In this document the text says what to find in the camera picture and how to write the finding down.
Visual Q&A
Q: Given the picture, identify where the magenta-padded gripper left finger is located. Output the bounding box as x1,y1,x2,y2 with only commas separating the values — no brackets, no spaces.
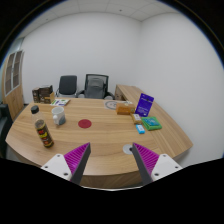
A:
41,142,92,186

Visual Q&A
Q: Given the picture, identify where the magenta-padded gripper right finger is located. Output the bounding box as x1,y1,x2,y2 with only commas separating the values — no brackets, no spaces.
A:
131,142,183,186

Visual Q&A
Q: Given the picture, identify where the clear black-capped drink bottle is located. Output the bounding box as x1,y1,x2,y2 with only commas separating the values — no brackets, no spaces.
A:
30,105,55,149

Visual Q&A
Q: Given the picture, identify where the small light blue box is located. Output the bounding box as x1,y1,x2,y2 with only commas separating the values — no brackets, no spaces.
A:
135,124,146,135

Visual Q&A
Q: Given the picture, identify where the green flat box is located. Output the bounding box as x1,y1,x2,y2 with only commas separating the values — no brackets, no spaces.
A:
140,116,163,132

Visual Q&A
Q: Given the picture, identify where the flat round red coaster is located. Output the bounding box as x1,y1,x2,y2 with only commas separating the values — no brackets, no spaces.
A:
77,118,93,130

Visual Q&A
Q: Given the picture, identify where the white mug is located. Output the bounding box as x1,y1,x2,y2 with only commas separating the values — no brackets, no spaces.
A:
51,105,67,126

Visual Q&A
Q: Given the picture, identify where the small tan packet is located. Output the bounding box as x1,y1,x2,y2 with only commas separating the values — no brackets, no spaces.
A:
130,113,144,125

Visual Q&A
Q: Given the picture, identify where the white green purple leaflet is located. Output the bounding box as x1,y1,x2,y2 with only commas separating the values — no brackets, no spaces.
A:
49,98,71,107

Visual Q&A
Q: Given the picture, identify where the purple standing card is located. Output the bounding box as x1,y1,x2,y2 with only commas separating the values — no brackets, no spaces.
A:
134,93,155,118

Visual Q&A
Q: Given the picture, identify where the black armchair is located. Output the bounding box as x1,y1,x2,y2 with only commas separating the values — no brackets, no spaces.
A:
0,103,14,159

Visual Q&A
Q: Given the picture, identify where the tan cardboard box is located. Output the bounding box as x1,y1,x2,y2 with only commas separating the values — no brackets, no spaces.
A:
44,92,56,105

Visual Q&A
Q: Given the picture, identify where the orange wooden box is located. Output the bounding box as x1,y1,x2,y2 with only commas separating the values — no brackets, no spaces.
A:
115,101,137,116

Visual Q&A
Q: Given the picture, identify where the small dark brown box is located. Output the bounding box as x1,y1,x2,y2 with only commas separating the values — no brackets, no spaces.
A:
31,87,41,104

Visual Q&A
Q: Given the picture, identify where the large dark brown box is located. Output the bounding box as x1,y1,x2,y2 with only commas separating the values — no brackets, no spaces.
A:
38,84,54,104

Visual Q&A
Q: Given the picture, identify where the black padded office chair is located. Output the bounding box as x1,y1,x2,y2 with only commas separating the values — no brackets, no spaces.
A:
55,75,78,99

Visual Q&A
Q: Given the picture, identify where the wooden side desk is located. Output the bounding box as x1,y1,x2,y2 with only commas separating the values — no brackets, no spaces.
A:
114,84,148,103

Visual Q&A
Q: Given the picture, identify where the wooden glass-door shelf cabinet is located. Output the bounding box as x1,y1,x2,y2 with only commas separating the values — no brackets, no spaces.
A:
1,49,26,121

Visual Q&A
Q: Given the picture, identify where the black mesh office chair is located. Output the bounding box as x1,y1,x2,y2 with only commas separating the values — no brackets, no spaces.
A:
77,73,115,100

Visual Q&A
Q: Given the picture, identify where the grey round cable grommet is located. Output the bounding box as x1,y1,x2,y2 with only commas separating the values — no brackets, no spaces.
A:
122,143,134,155

